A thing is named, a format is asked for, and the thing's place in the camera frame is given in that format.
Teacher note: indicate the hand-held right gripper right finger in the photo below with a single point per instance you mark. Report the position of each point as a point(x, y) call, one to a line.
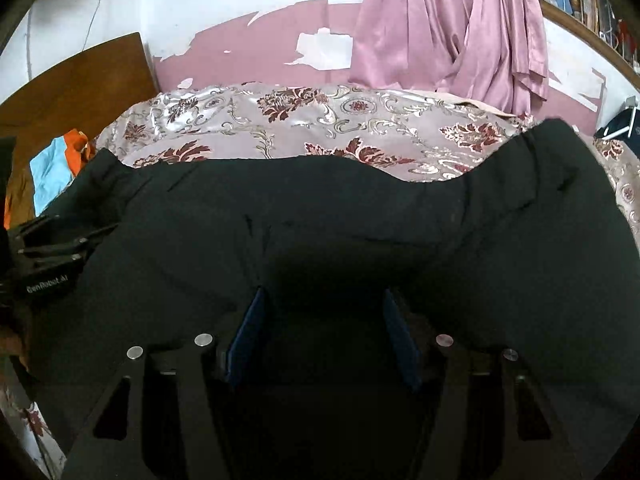
point(400, 340)

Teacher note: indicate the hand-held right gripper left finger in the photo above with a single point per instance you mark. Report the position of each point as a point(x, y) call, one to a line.
point(247, 340)

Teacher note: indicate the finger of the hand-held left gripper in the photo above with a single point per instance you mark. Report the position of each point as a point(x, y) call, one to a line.
point(42, 227)
point(55, 252)

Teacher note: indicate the black garment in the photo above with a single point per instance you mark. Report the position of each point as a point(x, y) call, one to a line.
point(350, 220)

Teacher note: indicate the orange and blue cloth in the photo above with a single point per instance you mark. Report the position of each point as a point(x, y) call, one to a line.
point(50, 170)

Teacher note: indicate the wooden headboard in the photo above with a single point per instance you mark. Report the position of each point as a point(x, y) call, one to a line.
point(75, 90)

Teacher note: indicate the floral bedspread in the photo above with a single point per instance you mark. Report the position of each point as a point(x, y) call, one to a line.
point(300, 110)

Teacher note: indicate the dark bag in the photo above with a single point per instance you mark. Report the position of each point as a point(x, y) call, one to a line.
point(617, 122)

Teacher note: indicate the wooden window frame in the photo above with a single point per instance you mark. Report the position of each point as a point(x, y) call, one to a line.
point(575, 27)

